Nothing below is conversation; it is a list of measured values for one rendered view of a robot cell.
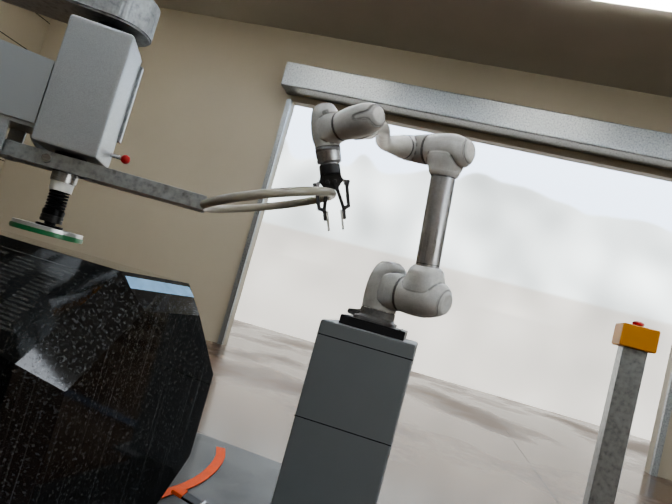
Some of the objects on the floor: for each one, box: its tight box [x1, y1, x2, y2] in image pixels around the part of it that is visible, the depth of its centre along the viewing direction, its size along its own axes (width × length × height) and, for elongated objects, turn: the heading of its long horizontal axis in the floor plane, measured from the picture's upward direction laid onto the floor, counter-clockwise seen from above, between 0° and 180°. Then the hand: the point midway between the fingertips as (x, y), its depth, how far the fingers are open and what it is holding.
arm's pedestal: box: [271, 319, 418, 504], centre depth 235 cm, size 50×50×80 cm
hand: (335, 221), depth 194 cm, fingers closed on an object, 4 cm apart
